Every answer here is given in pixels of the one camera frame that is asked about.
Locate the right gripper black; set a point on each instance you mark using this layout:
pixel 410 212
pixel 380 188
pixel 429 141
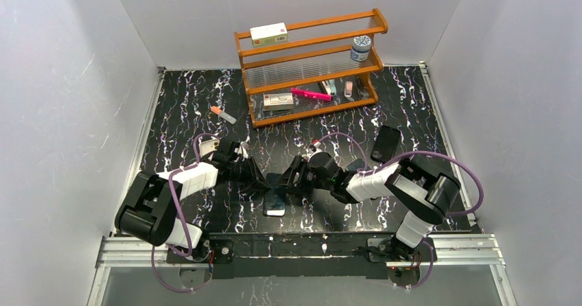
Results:
pixel 297 178

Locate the pink marker pen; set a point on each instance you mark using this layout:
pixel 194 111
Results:
pixel 311 94

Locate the orange grey utility knife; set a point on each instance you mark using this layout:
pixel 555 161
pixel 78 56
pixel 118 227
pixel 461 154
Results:
pixel 225 116

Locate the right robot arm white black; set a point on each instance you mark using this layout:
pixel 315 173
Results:
pixel 427 194

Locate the beige phone case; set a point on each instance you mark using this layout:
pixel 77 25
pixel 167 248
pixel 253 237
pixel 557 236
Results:
pixel 273 206

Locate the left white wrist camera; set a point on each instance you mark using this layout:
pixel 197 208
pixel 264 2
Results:
pixel 208 146

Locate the orange wooden shelf rack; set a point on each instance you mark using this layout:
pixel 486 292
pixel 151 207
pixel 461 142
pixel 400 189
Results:
pixel 315 51

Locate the white green box top shelf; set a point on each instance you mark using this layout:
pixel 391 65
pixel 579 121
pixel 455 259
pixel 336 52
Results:
pixel 268 34

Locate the white green correction tape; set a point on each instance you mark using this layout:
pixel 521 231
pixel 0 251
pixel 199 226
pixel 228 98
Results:
pixel 328 86

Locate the black smartphone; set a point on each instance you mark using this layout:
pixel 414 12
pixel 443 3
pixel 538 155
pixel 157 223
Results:
pixel 276 187

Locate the white red box bottom shelf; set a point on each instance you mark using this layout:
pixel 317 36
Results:
pixel 278 101

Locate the white blue patterned jar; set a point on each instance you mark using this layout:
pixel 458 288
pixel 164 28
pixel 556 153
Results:
pixel 360 48

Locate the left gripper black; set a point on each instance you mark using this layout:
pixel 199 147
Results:
pixel 254 173

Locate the smartphone with silver edge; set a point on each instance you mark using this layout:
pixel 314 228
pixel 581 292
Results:
pixel 354 164

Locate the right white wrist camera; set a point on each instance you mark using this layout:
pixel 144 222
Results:
pixel 314 147

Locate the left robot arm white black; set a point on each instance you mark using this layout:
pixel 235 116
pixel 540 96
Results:
pixel 151 210

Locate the black phone case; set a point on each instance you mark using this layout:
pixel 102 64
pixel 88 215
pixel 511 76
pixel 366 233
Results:
pixel 386 144

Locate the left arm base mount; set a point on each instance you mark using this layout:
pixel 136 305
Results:
pixel 200 266

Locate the small pink eraser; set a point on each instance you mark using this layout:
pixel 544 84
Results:
pixel 348 89

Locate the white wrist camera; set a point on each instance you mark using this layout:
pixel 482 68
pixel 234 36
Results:
pixel 314 147
pixel 208 146

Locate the aluminium front rail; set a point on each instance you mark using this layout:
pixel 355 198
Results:
pixel 451 250

